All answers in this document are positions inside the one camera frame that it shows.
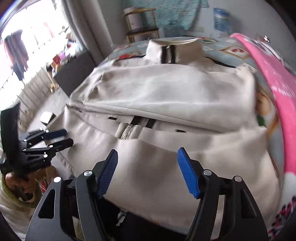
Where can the blue water dispenser bottle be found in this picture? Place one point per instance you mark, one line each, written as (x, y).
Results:
(221, 21)

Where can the grey window curtain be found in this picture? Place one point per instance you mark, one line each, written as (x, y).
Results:
(87, 22)

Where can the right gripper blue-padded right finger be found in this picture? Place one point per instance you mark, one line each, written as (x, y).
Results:
(241, 220)

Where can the dark grey low cabinet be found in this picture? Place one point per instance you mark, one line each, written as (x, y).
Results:
(71, 75)

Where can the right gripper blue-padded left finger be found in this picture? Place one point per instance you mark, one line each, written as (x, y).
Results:
(52, 219)

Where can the teal patterned wall cloth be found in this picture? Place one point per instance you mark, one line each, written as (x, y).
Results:
(170, 13)

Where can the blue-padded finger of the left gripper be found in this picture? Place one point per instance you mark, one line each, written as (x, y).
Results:
(48, 151)
(42, 135)

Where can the cream zip jacket black trim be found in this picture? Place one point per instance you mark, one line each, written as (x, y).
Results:
(147, 108)

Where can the person's left hand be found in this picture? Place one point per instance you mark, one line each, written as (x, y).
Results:
(39, 179)

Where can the dark hanging clothes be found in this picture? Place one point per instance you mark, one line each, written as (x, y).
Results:
(17, 53)

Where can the wooden chair dark seat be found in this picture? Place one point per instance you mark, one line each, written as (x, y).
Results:
(134, 18)

